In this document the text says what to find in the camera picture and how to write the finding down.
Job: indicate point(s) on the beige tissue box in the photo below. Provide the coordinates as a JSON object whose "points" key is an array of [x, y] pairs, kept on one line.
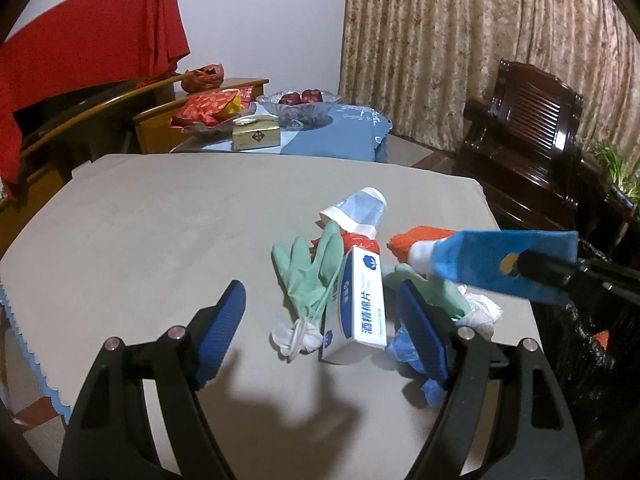
{"points": [[255, 131]]}

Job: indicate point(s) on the grey table mat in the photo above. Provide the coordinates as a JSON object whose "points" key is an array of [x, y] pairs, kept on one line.
{"points": [[136, 244]]}

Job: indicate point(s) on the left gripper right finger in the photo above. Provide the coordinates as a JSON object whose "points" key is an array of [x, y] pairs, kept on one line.
{"points": [[504, 415]]}

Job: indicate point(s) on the potted green plant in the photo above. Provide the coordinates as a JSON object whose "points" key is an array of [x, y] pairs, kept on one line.
{"points": [[617, 168]]}

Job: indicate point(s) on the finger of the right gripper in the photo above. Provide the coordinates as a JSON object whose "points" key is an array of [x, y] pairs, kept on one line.
{"points": [[487, 260]]}

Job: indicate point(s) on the glass fruit bowl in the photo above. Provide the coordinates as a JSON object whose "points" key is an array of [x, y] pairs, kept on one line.
{"points": [[299, 109]]}

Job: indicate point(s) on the small white paper wad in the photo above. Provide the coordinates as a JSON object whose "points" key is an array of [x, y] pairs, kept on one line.
{"points": [[302, 337]]}

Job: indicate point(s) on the wooden chair frame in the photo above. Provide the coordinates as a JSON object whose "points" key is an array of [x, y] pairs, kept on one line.
{"points": [[68, 131]]}

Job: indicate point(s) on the beige patterned curtain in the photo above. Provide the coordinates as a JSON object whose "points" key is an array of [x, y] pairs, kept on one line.
{"points": [[419, 61]]}

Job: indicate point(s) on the red snack packages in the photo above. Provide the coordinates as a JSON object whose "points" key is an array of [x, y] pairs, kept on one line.
{"points": [[213, 107]]}

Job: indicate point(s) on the blue tablecloth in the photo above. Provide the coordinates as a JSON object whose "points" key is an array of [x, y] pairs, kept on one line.
{"points": [[348, 132]]}

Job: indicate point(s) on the dark wooden armchair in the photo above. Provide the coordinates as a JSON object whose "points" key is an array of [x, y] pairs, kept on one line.
{"points": [[520, 146]]}

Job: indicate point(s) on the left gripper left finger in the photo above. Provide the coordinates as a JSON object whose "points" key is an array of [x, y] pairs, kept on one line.
{"points": [[109, 434]]}

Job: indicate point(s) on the crumpled blue plastic glove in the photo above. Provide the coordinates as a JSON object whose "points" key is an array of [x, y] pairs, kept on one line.
{"points": [[401, 349]]}

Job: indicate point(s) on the white tissue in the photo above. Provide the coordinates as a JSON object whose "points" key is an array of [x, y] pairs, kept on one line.
{"points": [[484, 313]]}

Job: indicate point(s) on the black trash bag bin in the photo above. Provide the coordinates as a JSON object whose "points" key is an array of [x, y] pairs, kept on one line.
{"points": [[593, 348]]}

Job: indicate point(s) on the white blue alcohol pad box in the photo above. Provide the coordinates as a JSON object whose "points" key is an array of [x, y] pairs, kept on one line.
{"points": [[354, 324]]}

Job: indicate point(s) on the green rubber glove left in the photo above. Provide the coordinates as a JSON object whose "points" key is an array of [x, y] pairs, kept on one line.
{"points": [[308, 280]]}

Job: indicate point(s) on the blue white paper cup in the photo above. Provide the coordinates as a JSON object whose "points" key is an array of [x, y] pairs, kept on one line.
{"points": [[359, 213]]}

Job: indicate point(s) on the red cloth cover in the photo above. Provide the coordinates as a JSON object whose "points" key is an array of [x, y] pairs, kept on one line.
{"points": [[80, 44]]}

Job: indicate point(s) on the orange foam net sleeve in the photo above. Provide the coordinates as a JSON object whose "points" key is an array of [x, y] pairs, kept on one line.
{"points": [[400, 244]]}

